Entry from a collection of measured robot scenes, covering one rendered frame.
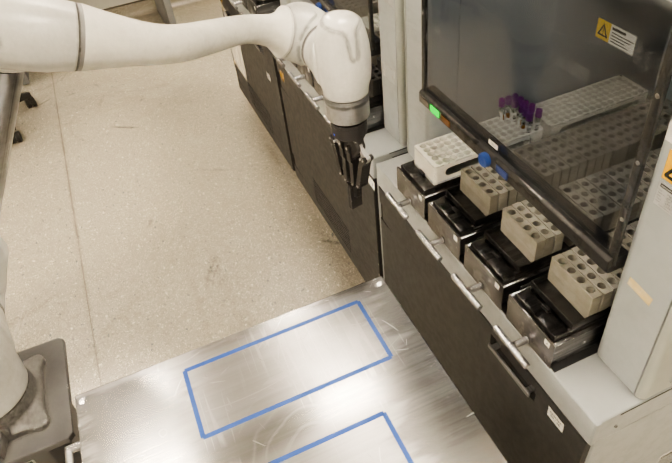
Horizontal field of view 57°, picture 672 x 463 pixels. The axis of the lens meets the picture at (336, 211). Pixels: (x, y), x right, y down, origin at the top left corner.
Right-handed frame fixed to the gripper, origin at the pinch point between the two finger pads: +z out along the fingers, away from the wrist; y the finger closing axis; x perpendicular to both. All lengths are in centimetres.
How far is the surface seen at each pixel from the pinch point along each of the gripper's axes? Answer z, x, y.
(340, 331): 2.5, 24.1, -27.1
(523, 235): -2.8, -15.0, -34.9
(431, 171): -0.6, -17.5, -6.1
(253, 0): 3, -42, 119
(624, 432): 20, -9, -67
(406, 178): 3.6, -15.1, -0.2
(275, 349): 2.6, 35.5, -22.7
